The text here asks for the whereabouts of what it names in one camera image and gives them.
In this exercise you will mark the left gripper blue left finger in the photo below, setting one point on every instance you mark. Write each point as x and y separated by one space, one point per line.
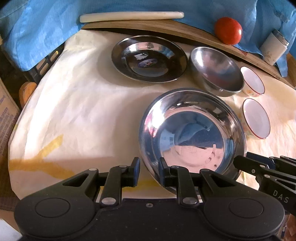
118 178

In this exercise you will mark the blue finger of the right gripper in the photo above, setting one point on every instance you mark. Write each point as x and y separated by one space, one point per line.
265 160

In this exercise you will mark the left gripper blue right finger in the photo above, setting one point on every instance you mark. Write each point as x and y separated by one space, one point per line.
180 178

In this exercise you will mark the white ceramic bowl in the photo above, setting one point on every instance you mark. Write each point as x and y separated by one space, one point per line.
254 119
253 85

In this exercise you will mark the deep steel bowl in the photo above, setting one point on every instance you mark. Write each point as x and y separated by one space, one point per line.
215 72

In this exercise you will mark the dark steel plate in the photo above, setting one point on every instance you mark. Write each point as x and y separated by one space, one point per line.
149 59

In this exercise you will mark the cream paper table cover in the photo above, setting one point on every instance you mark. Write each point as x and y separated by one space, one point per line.
85 114

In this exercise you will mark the wooden shelf tray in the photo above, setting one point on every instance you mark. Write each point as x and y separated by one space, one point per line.
182 30

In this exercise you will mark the white thermos cup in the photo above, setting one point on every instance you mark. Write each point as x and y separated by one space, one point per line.
273 47

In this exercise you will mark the lower cardboard box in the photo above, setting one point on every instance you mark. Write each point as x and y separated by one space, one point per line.
9 113

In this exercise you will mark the orange round object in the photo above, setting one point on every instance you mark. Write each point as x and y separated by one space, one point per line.
25 92

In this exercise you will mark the black plastic crate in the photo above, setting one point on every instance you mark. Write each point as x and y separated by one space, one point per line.
38 71

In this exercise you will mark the red tomato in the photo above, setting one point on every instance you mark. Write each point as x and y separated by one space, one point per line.
228 31

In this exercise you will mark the white rolling pin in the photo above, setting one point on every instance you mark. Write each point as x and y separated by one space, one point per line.
131 15

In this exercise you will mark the light blue hanging coat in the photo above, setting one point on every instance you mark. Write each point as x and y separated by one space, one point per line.
30 30

